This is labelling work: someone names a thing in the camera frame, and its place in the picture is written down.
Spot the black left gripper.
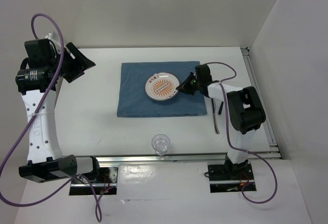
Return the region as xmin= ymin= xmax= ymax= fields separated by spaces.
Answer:
xmin=48 ymin=42 xmax=95 ymax=83

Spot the orange patterned plate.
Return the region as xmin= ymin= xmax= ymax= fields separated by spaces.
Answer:
xmin=145 ymin=72 xmax=180 ymax=101

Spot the dark handled knife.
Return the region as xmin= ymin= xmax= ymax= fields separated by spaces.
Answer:
xmin=211 ymin=98 xmax=220 ymax=134

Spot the blue cloth placemat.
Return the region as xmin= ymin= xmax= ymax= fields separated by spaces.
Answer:
xmin=117 ymin=61 xmax=207 ymax=117

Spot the clear plastic cup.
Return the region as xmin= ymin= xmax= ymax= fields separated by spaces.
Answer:
xmin=152 ymin=134 xmax=171 ymax=156

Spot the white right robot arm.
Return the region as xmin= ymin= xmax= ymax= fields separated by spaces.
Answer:
xmin=176 ymin=64 xmax=266 ymax=179

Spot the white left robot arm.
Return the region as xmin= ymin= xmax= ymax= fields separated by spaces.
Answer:
xmin=15 ymin=32 xmax=101 ymax=183

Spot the gold fork dark handle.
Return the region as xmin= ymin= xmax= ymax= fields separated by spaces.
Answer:
xmin=218 ymin=101 xmax=224 ymax=115

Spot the aluminium right side rail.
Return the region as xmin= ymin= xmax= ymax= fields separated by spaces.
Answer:
xmin=240 ymin=48 xmax=282 ymax=159

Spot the aluminium rail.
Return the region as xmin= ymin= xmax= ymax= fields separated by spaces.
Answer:
xmin=240 ymin=48 xmax=282 ymax=159
xmin=76 ymin=145 xmax=282 ymax=165

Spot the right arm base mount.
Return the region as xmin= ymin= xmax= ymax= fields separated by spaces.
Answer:
xmin=204 ymin=164 xmax=257 ymax=193

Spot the aluminium front rail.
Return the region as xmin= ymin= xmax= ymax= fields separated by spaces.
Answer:
xmin=76 ymin=145 xmax=282 ymax=165

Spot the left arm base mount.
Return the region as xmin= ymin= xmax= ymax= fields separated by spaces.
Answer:
xmin=69 ymin=156 xmax=118 ymax=196

